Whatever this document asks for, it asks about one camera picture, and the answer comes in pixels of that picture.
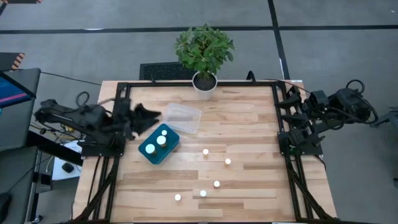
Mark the black aluminium table frame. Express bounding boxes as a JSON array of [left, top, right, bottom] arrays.
[[70, 79, 341, 224]]

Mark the black yellow striped ramp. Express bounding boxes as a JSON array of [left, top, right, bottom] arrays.
[[0, 52, 25, 71]]

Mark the computer monitor blue screen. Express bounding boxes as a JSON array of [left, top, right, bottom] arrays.
[[0, 70, 37, 109]]

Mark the white mouse pad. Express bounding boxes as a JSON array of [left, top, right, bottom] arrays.
[[50, 139, 84, 182]]

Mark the white plant pot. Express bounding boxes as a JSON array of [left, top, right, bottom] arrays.
[[191, 71, 218, 101]]

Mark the green potted plant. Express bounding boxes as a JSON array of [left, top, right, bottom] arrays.
[[174, 23, 236, 79]]

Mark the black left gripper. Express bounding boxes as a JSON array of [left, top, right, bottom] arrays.
[[112, 97, 163, 141]]

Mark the black perforated floor mat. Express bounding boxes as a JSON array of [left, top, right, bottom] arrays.
[[139, 61, 198, 82]]

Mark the blue-green plastic bin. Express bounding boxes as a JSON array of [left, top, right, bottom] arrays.
[[137, 123, 181, 166]]

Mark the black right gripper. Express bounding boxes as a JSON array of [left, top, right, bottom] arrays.
[[277, 85, 328, 126]]

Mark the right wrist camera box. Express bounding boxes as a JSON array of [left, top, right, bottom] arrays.
[[306, 90, 330, 109]]

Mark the grey metal stand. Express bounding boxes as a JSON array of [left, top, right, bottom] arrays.
[[368, 105, 398, 129]]

